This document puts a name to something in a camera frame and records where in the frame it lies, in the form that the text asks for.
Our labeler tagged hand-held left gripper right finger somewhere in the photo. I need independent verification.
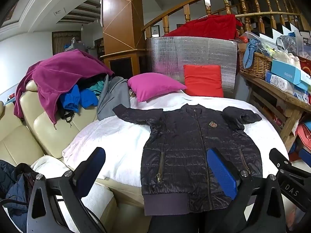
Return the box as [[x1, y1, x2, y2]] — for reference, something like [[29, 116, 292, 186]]
[[206, 148, 287, 233]]

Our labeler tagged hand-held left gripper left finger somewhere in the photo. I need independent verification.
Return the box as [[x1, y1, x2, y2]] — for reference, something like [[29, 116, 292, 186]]
[[26, 147, 107, 233]]

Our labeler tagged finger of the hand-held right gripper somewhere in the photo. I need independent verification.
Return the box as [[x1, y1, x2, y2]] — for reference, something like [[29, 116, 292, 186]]
[[269, 148, 291, 173], [299, 149, 311, 162]]

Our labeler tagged black quilted jacket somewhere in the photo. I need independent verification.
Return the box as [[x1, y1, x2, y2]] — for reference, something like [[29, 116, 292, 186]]
[[112, 103, 263, 216]]

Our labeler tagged white fleece blanket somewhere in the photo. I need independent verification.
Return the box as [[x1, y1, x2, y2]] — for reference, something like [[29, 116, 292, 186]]
[[62, 90, 289, 190]]

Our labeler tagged wooden table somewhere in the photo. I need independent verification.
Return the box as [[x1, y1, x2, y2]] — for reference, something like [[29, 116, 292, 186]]
[[239, 69, 311, 153]]

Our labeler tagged grey coat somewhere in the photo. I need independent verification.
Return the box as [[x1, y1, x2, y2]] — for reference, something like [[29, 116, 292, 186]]
[[97, 76, 131, 121]]

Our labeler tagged blue garment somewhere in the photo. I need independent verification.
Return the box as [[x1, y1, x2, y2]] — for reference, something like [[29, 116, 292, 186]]
[[59, 85, 99, 113]]

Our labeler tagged person's torso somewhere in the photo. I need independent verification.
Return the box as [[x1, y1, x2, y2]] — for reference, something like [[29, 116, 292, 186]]
[[148, 211, 234, 233]]

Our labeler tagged teal garment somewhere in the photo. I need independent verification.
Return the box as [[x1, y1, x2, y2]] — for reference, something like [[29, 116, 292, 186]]
[[87, 81, 105, 95]]

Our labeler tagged white tissue pack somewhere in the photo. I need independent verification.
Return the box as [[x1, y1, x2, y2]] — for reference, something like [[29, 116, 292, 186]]
[[266, 73, 309, 102]]

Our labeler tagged dark navy jacket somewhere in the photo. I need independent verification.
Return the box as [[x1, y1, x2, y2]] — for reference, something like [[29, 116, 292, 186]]
[[0, 160, 46, 216]]

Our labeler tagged blue cardboard box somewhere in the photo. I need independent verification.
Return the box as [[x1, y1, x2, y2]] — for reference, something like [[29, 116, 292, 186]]
[[271, 59, 311, 85]]

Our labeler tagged cream leather sofa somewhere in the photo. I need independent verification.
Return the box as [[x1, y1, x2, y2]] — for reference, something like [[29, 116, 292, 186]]
[[0, 80, 151, 233]]

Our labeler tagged purple fleece garment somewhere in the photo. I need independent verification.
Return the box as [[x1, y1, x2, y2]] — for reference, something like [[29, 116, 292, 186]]
[[13, 49, 115, 130]]

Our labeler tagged magenta pillow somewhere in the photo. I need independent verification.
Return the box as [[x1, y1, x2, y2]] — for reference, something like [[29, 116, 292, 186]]
[[128, 73, 187, 102]]

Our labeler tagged wicker basket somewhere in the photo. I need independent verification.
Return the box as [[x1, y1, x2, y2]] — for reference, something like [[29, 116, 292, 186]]
[[238, 49, 274, 80]]

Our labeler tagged red cushion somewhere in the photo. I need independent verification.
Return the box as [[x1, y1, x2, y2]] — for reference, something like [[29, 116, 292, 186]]
[[183, 64, 224, 98]]

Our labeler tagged blue cloth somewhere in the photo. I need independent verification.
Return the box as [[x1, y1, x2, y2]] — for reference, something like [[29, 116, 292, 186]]
[[243, 39, 268, 69]]

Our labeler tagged clear plastic bag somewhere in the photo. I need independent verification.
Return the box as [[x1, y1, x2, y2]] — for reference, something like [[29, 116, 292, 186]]
[[276, 35, 297, 54]]

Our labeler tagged silver foil mat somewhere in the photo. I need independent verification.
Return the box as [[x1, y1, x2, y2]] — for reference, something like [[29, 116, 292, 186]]
[[146, 36, 238, 100]]

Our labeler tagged wooden pillar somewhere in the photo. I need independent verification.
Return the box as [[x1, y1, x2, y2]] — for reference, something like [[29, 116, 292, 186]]
[[100, 0, 147, 78]]

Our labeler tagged red blanket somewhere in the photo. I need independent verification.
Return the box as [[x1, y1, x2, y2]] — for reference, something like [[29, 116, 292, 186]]
[[164, 15, 243, 40]]

